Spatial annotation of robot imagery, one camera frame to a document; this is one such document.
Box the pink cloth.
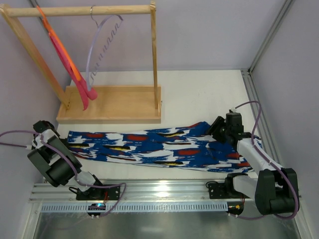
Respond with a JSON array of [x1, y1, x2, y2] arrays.
[[49, 33, 98, 111]]

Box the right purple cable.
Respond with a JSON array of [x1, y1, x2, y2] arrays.
[[230, 101, 300, 220]]

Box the blue patterned trousers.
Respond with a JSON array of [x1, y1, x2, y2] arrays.
[[67, 121, 253, 173]]

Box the aluminium corner frame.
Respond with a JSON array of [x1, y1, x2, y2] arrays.
[[241, 0, 295, 163]]

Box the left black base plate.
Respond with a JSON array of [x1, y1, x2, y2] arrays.
[[69, 186, 121, 201]]

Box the orange plastic hanger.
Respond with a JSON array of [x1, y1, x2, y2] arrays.
[[36, 5, 81, 81]]

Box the slotted cable duct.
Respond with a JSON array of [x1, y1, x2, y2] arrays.
[[40, 201, 228, 213]]

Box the lilac plastic hanger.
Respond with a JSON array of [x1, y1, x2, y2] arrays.
[[85, 5, 124, 91]]

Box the aluminium mounting rail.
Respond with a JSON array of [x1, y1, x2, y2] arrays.
[[28, 178, 304, 204]]

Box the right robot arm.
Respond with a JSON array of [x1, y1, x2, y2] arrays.
[[206, 112, 300, 219]]

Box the wooden clothes rack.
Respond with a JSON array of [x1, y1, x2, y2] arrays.
[[0, 1, 161, 124]]

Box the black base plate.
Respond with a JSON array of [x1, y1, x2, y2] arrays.
[[205, 181, 250, 199], [69, 186, 121, 201]]

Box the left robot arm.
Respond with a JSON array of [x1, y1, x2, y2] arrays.
[[27, 120, 106, 201]]

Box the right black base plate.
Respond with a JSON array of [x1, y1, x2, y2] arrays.
[[205, 181, 250, 199]]

